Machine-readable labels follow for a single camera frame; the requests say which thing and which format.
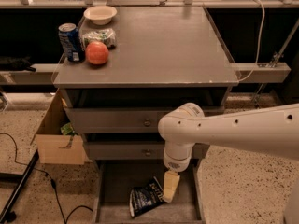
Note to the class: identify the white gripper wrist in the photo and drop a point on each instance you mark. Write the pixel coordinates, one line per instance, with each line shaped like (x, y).
(177, 163)

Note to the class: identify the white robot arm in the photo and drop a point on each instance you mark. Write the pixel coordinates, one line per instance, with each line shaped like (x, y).
(273, 131)

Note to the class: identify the grey open bottom drawer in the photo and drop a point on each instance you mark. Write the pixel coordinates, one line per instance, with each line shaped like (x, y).
(118, 178)

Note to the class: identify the grey middle drawer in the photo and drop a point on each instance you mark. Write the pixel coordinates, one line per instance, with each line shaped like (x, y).
(124, 150)

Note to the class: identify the grey top drawer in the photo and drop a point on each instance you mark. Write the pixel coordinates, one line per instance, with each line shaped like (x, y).
(116, 120)

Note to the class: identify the grey drawer cabinet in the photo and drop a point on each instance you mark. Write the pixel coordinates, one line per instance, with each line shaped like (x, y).
(165, 57)

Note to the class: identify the green packet in box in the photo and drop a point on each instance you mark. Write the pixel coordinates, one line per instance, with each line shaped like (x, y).
(68, 129)

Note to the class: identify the cardboard box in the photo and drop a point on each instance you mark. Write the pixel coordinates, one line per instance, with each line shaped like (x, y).
(53, 146)

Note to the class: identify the black metal floor bar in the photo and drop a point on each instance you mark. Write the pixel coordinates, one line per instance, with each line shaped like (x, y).
(18, 181)

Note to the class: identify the red apple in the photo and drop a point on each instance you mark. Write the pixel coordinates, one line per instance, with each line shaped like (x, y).
(97, 53)

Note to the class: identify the blue soda can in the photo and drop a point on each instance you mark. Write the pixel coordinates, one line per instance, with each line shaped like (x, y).
(71, 42)

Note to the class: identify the white bowl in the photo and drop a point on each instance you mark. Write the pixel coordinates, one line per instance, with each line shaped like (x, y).
(100, 15)

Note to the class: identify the black object on ledge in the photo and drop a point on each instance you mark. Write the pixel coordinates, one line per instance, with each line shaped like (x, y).
(15, 64)

